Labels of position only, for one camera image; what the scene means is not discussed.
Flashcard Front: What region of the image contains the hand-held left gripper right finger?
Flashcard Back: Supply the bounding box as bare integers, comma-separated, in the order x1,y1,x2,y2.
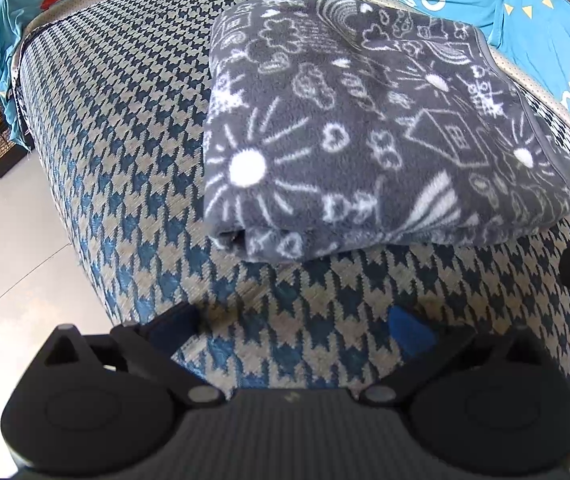
360,305,546,408

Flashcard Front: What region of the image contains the blue printed sofa blanket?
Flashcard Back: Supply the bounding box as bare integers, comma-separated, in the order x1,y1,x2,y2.
0,0,570,148

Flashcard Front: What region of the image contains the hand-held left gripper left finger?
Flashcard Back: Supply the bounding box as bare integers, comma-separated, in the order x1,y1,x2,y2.
41,302,227,409

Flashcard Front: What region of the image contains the grey patterned fleece garment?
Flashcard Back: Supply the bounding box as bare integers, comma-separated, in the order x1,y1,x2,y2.
202,0,570,264

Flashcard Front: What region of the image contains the houndstooth sofa seat cover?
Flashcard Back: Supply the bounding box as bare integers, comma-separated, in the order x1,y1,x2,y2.
12,0,570,480

